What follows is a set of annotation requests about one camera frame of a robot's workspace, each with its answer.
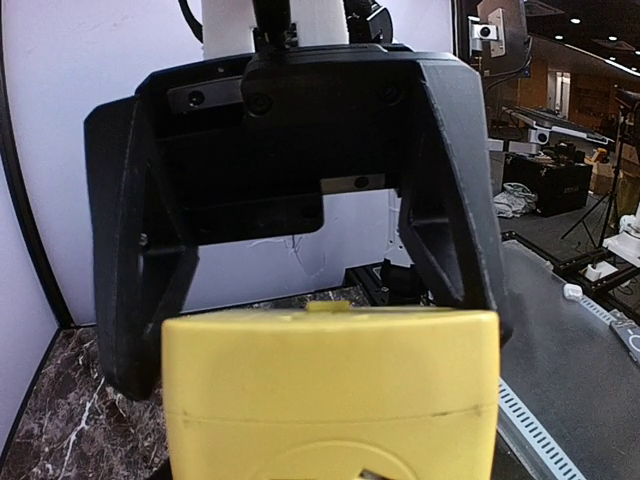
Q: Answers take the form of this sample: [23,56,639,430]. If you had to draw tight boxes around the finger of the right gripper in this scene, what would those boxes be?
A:
[84,97,199,400]

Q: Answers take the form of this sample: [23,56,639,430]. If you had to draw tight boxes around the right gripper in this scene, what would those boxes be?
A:
[134,46,513,344]

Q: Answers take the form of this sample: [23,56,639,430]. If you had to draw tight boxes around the yellow cube socket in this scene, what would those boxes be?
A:
[161,302,500,479]

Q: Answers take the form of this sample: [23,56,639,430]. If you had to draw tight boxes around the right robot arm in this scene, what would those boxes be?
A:
[84,1,513,400]

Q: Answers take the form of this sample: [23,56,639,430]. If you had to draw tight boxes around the white slotted cable duct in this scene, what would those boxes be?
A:
[501,294,639,479]

